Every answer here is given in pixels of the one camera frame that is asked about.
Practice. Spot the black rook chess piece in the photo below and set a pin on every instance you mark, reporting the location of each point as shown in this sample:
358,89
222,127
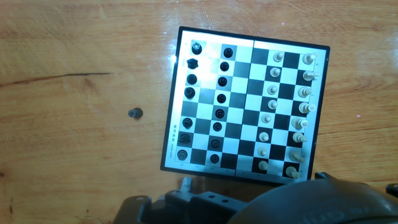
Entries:
196,48
182,154

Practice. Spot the white knight chess piece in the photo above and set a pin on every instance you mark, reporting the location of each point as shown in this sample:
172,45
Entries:
309,75
295,156

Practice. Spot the black pawn chess piece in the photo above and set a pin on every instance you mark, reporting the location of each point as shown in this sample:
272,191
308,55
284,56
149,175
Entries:
215,143
228,52
221,98
219,113
224,66
214,158
217,126
222,81

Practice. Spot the white queen chess piece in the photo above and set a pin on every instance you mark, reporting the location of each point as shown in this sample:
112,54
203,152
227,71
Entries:
306,107

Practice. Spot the white rook chess piece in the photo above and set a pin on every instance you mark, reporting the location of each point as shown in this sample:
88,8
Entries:
308,58
291,172

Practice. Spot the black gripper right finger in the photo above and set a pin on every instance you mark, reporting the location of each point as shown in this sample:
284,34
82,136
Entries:
323,176

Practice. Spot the black framed magnetic chessboard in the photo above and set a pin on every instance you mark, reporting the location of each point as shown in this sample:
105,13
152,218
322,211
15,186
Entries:
242,84

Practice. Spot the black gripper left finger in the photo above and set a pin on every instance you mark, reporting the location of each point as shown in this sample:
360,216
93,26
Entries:
202,208

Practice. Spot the white bishop chess piece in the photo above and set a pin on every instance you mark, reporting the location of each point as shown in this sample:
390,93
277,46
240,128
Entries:
298,137
304,91

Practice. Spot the black knight chess piece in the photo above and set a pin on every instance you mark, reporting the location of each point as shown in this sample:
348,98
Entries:
192,63
184,137

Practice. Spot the lone black chess pawn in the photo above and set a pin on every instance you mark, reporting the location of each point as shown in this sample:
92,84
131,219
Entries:
136,113

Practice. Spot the white pawn chess piece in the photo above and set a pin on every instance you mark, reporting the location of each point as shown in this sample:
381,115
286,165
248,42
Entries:
275,72
263,165
272,89
272,104
262,151
266,118
278,56
263,136

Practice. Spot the orange wooden work board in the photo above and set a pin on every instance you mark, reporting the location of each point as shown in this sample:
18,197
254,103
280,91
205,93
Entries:
77,140

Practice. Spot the black bishop chess piece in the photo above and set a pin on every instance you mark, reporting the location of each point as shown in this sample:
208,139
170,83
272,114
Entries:
191,79
187,123

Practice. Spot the white king chess piece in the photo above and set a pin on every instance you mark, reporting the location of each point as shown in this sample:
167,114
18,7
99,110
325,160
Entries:
299,123

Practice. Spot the black queen chess piece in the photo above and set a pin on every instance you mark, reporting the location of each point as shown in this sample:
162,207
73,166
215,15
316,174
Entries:
189,92

